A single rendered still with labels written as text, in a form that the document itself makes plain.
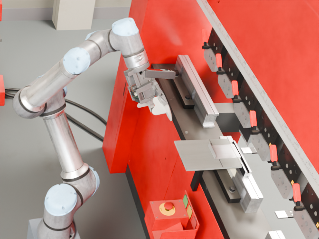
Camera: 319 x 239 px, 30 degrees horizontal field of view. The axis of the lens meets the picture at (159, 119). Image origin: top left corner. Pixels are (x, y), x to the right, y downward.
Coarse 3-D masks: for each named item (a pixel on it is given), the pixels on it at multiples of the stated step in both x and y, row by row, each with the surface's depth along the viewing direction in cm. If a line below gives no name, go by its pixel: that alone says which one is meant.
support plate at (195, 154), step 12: (180, 144) 259; (192, 144) 261; (204, 144) 263; (216, 144) 264; (228, 144) 266; (180, 156) 254; (192, 156) 255; (204, 156) 256; (192, 168) 249; (204, 168) 250; (216, 168) 253; (228, 168) 255
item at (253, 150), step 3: (243, 147) 266; (246, 147) 266; (249, 147) 267; (252, 147) 267; (243, 150) 264; (246, 150) 265; (249, 150) 265; (252, 150) 266; (255, 150) 266; (243, 153) 263; (246, 153) 264; (249, 153) 264; (252, 153) 265; (255, 153) 266
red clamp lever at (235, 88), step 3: (234, 81) 249; (234, 84) 249; (237, 84) 250; (234, 87) 249; (237, 87) 249; (234, 90) 249; (237, 90) 249; (234, 93) 249; (237, 93) 249; (237, 96) 249; (234, 99) 248; (237, 99) 248; (234, 102) 248; (237, 102) 249
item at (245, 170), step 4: (236, 144) 267; (236, 148) 266; (240, 152) 264; (244, 160) 260; (244, 164) 259; (240, 168) 259; (244, 168) 256; (248, 168) 256; (244, 172) 255; (248, 172) 256; (244, 176) 256
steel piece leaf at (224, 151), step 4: (208, 144) 262; (212, 148) 258; (216, 148) 262; (220, 148) 262; (224, 148) 263; (228, 148) 264; (212, 152) 258; (216, 152) 260; (220, 152) 260; (224, 152) 261; (228, 152) 262; (232, 152) 262; (216, 156) 258; (220, 156) 258; (224, 156) 259; (228, 156) 259; (232, 156) 260
